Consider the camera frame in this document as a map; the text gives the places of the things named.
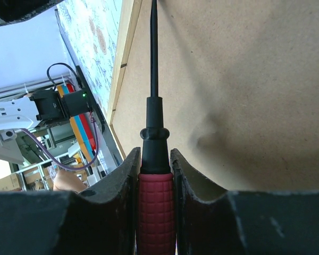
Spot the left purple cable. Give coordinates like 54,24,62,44
18,111,99,172

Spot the floral patterned table mat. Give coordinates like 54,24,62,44
57,0,122,115

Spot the red black screwdriver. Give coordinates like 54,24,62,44
136,1,176,254

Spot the wooden picture frame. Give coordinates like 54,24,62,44
107,0,319,192

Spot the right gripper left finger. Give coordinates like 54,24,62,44
0,148,140,254

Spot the black thin base cable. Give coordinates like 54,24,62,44
46,62,83,91

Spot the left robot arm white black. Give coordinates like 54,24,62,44
0,1,91,131

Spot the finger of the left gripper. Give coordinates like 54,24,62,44
0,0,63,27

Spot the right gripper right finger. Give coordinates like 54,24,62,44
170,149,319,254

